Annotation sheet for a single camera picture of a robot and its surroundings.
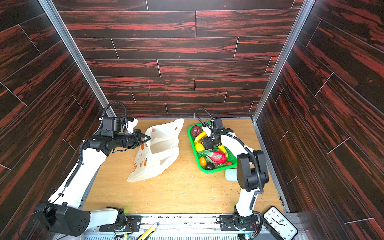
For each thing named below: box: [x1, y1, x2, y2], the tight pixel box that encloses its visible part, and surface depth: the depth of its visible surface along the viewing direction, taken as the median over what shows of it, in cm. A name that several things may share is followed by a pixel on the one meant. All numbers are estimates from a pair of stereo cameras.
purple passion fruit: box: [191, 125, 202, 138], surface depth 101 cm
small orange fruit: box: [199, 157, 207, 167], surface depth 92 cm
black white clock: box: [263, 206, 299, 240], surface depth 72 cm
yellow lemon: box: [195, 143, 206, 152], surface depth 98 cm
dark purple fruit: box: [206, 162, 215, 170], surface depth 90 cm
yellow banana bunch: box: [194, 130, 207, 144], surface depth 100 cm
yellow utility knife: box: [137, 221, 159, 240], surface depth 72 cm
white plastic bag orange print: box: [127, 118, 185, 182], surface depth 78 cm
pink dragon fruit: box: [208, 150, 227, 165], surface depth 91 cm
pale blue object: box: [224, 168, 238, 182], surface depth 89 cm
